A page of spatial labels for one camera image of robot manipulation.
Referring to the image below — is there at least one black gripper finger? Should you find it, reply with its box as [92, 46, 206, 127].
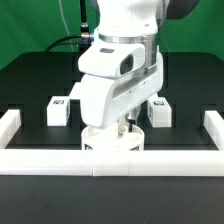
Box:
[118, 118, 127, 136]
[128, 109, 140, 131]

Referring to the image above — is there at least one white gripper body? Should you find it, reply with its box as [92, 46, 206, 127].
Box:
[80, 53, 163, 129]

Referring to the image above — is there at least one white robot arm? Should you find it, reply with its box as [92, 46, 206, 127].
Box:
[78, 0, 200, 129]

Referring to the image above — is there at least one white paper marker sheet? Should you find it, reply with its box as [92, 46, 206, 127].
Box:
[69, 82, 82, 100]

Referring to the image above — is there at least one white U-shaped fence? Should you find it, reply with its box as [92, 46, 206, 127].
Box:
[0, 110, 224, 176]

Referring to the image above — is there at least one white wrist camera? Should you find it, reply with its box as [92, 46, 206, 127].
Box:
[78, 42, 145, 78]

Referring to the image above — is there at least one black cable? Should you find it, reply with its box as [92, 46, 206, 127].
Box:
[44, 0, 96, 54]

